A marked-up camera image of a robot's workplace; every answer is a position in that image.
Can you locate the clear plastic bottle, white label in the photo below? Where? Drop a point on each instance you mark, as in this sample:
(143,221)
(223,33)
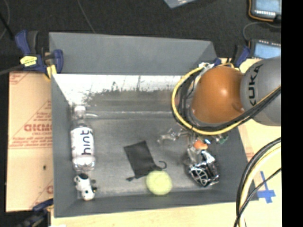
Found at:
(82,141)

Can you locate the black cloth pouch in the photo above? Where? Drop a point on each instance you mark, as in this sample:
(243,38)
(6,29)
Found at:
(139,158)

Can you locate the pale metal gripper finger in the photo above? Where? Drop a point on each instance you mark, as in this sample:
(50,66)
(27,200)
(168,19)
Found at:
(165,140)
(172,132)

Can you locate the white and black toy cow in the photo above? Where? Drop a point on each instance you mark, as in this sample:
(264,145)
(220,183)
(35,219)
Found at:
(85,185)

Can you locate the grey metal bin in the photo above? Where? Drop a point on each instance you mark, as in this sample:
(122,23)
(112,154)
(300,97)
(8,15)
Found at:
(132,55)

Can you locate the clear spray bottle, orange top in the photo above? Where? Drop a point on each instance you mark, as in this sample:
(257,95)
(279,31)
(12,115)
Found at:
(200,145)

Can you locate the yellow-green tennis ball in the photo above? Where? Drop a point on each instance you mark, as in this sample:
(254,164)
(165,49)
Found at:
(158,182)

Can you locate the brown cardboard board, red print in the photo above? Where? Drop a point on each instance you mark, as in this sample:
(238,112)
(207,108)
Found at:
(28,164)

